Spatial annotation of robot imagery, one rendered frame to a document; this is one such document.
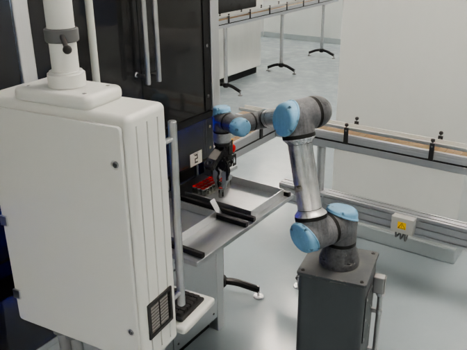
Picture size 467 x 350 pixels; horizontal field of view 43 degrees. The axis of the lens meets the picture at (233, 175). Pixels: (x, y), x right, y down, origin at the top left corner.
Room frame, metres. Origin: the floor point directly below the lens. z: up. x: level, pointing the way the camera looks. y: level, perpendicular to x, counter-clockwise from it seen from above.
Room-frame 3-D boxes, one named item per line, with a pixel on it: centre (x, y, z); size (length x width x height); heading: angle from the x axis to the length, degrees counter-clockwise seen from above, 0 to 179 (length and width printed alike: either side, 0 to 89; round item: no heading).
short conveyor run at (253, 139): (2.99, 0.00, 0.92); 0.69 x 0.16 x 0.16; 145
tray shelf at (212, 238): (2.22, 0.13, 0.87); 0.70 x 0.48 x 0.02; 145
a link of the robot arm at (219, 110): (2.35, 0.04, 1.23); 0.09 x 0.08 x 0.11; 35
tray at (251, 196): (2.34, 0.00, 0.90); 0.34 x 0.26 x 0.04; 55
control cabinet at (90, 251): (1.53, 0.43, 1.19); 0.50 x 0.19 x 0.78; 62
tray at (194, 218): (2.12, 0.28, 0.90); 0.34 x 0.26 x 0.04; 55
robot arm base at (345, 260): (1.95, -0.40, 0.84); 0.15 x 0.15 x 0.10
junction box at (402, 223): (2.80, -0.90, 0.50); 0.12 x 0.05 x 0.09; 55
